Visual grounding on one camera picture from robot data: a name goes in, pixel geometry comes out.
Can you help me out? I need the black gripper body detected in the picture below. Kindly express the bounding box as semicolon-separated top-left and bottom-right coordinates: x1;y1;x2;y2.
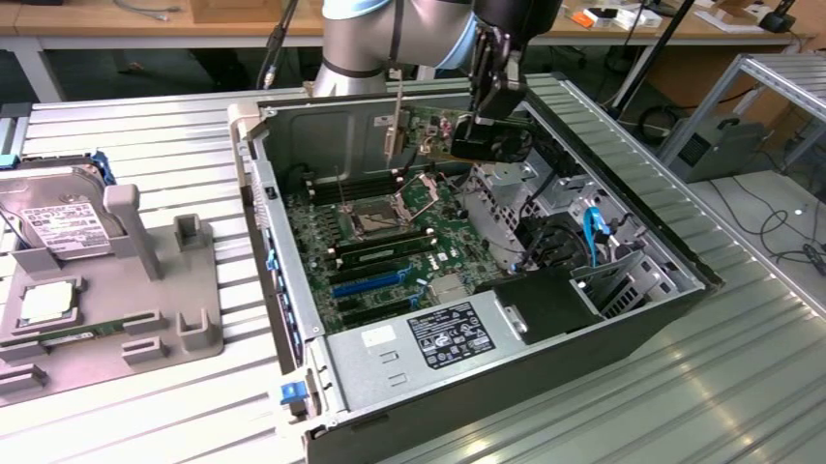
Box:
474;0;563;49

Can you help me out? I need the green graphics card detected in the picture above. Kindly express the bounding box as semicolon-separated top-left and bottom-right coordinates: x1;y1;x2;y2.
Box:
383;69;538;169

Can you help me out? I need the black and white device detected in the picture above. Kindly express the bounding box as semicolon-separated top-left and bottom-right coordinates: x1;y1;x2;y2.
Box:
583;7;622;28

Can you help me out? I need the white flat box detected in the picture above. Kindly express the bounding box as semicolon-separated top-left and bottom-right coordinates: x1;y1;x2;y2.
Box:
611;8;663;29

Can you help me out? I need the wooden desk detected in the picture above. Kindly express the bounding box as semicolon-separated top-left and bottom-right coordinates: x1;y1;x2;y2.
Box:
0;0;818;102

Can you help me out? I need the silver drive cage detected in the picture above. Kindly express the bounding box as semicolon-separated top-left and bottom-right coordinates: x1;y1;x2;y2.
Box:
467;161;564;243

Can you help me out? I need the metal socket cover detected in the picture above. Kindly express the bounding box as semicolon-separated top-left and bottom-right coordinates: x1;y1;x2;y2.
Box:
389;168;452;223

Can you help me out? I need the black tripod pole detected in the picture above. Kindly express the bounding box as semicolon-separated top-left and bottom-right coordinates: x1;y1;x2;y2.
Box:
610;0;698;110

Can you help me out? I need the black RAM slot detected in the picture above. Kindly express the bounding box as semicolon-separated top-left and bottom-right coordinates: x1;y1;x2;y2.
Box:
311;183;396;203
308;171;399;190

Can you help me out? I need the thin locking lever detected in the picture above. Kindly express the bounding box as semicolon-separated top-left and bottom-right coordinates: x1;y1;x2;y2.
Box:
335;163;353;209

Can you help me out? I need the open cardboard tray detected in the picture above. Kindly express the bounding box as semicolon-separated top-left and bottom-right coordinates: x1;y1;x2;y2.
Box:
692;0;767;34

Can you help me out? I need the CPU socket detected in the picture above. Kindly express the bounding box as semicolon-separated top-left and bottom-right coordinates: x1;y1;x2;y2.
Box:
344;197;405;241

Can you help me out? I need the green motherboard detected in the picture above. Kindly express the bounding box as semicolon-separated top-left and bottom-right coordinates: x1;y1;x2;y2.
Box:
283;166;511;334

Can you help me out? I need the grey box device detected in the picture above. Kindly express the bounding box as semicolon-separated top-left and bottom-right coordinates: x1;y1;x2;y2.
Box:
670;115;786;184

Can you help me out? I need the black RAM stick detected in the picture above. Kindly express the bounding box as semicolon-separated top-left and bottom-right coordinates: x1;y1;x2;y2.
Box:
335;231;438;270

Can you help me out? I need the black webcam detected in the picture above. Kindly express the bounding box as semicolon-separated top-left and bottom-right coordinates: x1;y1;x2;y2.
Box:
758;0;800;34

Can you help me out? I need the silver chipset heatsink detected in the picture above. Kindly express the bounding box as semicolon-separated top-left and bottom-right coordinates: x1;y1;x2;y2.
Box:
430;275;470;296

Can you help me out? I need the long black expansion slot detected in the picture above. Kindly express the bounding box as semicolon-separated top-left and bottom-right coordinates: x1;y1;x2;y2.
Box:
327;263;414;287

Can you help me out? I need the silver disk bay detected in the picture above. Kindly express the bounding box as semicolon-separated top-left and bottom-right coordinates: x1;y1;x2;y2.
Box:
567;241;706;321

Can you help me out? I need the black plastic shroud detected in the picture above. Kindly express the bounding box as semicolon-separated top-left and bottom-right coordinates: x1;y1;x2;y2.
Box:
492;270;606;344

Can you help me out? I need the short black expansion slot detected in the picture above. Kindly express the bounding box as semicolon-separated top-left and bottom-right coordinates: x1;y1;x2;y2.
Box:
340;306;418;329
337;297;414;318

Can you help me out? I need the silver power supply unit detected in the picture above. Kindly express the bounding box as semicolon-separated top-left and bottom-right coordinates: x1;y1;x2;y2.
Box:
325;289;528;412

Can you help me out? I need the black open PC case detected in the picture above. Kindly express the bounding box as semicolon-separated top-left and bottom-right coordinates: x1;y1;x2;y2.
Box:
225;84;724;464

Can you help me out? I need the blue disk caddy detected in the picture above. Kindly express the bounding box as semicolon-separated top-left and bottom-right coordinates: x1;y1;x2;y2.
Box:
0;149;117;189

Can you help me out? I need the blue case latch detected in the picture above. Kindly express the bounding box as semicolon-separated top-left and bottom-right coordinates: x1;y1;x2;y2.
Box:
277;380;308;405

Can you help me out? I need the silver hard disk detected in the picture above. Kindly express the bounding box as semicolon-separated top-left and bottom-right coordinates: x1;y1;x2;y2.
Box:
0;161;129;262

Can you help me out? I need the grey parts rack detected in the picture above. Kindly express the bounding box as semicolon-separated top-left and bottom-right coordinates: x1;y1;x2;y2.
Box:
0;183;225;397

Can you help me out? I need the silver CPU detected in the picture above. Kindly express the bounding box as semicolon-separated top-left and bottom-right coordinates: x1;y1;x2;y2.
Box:
17;282;76;323

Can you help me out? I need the green RAM stick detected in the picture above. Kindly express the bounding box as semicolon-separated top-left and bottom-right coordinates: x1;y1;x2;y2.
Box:
0;316;160;347

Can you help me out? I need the hanging plug cable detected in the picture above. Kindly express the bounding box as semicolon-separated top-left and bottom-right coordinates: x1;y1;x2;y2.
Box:
260;0;301;91

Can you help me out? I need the blue wire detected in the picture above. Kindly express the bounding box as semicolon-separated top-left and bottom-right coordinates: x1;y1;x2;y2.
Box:
582;206;611;270

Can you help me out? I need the black wire bundle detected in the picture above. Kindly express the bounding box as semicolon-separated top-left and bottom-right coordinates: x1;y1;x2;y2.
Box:
512;217;599;277

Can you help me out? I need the aluminium profile frame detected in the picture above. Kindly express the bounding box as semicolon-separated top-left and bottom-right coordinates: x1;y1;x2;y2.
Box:
654;51;826;185

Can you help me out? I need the grey network cable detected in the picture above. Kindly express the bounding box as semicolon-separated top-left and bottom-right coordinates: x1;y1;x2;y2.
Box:
113;0;185;21

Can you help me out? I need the black cable tangle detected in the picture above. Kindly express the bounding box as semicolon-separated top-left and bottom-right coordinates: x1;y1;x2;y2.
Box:
712;176;826;277

